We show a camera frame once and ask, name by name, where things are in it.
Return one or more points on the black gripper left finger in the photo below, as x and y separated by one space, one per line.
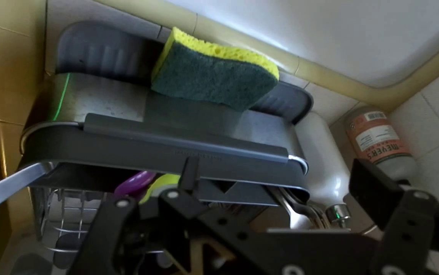
106 233

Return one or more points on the yellow green scrub sponge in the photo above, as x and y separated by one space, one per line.
213 70

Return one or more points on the metal utensil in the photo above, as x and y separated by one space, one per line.
295 210

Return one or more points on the brown pump soap bottle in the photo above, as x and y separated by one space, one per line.
379 139

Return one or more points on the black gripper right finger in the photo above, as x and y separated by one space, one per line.
402 218

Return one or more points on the steel knife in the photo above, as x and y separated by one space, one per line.
5 191

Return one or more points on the grey dishrack caddy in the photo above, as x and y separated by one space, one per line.
127 137

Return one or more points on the white sink basin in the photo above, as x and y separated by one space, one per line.
330 30

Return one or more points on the yellow plastic spoon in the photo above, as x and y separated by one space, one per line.
159 184

